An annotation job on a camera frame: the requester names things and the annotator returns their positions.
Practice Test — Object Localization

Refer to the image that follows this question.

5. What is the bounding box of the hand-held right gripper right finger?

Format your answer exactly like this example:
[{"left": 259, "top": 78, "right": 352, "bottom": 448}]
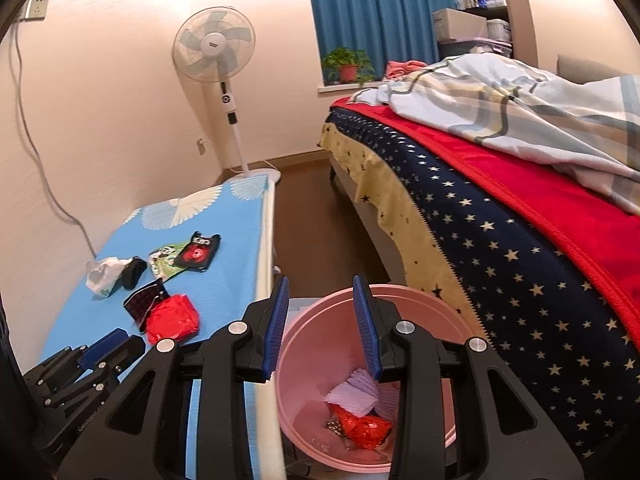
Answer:
[{"left": 351, "top": 274, "right": 586, "bottom": 480}]

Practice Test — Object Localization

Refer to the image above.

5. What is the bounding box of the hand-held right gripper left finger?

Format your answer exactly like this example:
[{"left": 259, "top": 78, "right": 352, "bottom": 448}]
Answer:
[{"left": 57, "top": 275, "right": 292, "bottom": 480}]

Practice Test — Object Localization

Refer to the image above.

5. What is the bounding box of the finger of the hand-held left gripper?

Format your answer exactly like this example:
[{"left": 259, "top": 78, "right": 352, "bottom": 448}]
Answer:
[
  {"left": 42, "top": 329, "right": 127, "bottom": 386},
  {"left": 50, "top": 336, "right": 146, "bottom": 411}
]

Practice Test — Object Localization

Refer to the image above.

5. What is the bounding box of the pink plastic bucket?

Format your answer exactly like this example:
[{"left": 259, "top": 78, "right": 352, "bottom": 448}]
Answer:
[{"left": 275, "top": 284, "right": 468, "bottom": 476}]

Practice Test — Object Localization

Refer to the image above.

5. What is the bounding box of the dark checkered packet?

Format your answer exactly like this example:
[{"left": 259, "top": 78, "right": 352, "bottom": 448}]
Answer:
[{"left": 123, "top": 278, "right": 168, "bottom": 333}]

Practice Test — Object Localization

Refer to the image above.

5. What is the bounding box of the red plastic packet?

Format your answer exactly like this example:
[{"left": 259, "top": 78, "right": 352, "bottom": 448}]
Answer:
[{"left": 145, "top": 294, "right": 201, "bottom": 346}]

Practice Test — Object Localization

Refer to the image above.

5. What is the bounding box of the purple foam net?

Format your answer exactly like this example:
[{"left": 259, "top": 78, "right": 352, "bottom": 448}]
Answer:
[{"left": 324, "top": 367, "right": 401, "bottom": 418}]

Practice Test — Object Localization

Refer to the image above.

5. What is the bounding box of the white tissue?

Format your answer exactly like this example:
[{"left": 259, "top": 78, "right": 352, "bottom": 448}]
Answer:
[{"left": 84, "top": 256, "right": 132, "bottom": 298}]

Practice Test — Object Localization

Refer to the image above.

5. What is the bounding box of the small black pouch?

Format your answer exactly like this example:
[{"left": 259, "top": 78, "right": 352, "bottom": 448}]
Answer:
[{"left": 120, "top": 256, "right": 148, "bottom": 291}]

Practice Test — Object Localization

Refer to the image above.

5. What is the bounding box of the red mesh net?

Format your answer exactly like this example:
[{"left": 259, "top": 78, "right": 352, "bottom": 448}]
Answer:
[{"left": 332, "top": 405, "right": 393, "bottom": 453}]

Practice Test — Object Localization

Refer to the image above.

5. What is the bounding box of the green snack packet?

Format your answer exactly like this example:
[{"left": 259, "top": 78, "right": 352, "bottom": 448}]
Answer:
[{"left": 149, "top": 242, "right": 193, "bottom": 281}]

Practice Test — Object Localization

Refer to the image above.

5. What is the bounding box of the black and red snack packet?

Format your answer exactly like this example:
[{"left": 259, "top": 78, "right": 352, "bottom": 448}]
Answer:
[{"left": 172, "top": 231, "right": 222, "bottom": 273}]

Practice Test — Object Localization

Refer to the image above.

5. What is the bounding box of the blue tablecloth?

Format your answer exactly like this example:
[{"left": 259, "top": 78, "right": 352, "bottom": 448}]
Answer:
[{"left": 35, "top": 178, "right": 273, "bottom": 480}]

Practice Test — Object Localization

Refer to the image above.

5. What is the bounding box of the bed with star blanket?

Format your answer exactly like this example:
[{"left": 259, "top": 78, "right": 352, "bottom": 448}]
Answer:
[{"left": 325, "top": 107, "right": 640, "bottom": 461}]

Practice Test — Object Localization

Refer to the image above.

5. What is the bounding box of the yellow star-print bed skirt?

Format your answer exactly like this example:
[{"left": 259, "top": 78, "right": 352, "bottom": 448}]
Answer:
[{"left": 318, "top": 122, "right": 496, "bottom": 356}]

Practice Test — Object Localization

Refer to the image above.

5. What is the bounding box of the red blanket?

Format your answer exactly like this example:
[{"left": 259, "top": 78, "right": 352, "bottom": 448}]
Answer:
[{"left": 330, "top": 100, "right": 640, "bottom": 361}]

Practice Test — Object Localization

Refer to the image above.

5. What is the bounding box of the potted green plant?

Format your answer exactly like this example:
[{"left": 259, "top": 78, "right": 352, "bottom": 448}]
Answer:
[{"left": 321, "top": 47, "right": 376, "bottom": 86}]

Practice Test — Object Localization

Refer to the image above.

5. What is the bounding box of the plaid duvet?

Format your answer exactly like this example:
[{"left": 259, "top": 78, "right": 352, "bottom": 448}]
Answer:
[{"left": 357, "top": 55, "right": 640, "bottom": 216}]

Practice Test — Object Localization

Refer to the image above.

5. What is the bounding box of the pink cloth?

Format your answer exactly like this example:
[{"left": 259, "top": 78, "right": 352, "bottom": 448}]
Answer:
[{"left": 384, "top": 60, "right": 426, "bottom": 81}]

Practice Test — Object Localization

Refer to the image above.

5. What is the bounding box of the white standing fan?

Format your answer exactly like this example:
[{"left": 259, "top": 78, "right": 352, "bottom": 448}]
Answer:
[{"left": 172, "top": 6, "right": 283, "bottom": 183}]

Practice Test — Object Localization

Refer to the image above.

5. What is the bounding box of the blue curtain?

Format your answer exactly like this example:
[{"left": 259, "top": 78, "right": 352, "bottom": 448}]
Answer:
[{"left": 304, "top": 0, "right": 468, "bottom": 86}]

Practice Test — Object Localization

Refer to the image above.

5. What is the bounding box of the cardboard box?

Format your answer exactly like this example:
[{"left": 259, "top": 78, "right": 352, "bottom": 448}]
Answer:
[{"left": 431, "top": 8, "right": 488, "bottom": 42}]

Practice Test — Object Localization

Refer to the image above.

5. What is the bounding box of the grey headboard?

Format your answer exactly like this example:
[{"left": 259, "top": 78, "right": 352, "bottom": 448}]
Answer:
[{"left": 556, "top": 55, "right": 626, "bottom": 83}]

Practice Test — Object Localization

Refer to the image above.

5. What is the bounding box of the grey bed frame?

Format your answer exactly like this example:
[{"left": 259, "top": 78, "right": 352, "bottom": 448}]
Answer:
[{"left": 327, "top": 152, "right": 396, "bottom": 281}]

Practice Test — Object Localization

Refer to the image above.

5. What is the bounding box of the grey wall cable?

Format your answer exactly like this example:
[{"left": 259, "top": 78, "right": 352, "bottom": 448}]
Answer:
[{"left": 10, "top": 15, "right": 98, "bottom": 258}]

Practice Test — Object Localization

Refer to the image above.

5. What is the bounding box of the wall bookshelf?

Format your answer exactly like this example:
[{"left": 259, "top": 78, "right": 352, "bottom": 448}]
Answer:
[{"left": 462, "top": 0, "right": 511, "bottom": 56}]

